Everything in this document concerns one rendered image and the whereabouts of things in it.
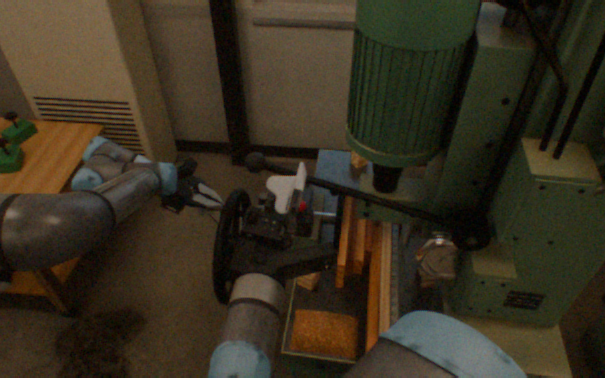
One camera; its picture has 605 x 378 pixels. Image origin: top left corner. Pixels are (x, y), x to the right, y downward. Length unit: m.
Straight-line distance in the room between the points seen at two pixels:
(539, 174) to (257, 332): 0.43
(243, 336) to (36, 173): 1.52
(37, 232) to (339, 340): 0.53
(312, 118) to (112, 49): 0.99
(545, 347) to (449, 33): 0.72
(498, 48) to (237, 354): 0.53
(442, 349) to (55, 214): 0.58
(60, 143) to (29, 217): 1.39
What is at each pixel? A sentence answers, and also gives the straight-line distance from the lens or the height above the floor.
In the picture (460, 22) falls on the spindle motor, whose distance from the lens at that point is 0.69.
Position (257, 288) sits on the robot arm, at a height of 1.19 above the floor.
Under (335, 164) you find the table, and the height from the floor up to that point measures 0.90.
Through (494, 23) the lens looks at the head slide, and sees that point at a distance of 0.78.
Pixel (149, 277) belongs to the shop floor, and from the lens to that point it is 2.20.
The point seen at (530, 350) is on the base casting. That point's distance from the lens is 1.14.
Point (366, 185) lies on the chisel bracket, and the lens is 0.95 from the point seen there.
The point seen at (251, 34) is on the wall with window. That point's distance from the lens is 2.23.
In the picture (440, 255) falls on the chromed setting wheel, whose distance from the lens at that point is 0.90.
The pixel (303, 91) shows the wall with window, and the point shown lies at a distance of 2.34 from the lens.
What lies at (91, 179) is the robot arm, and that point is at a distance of 1.12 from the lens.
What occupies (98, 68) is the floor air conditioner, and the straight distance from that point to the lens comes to 2.20.
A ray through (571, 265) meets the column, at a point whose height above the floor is 1.02.
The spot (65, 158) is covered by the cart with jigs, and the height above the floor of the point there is 0.53.
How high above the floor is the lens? 1.73
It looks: 45 degrees down
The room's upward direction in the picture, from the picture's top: straight up
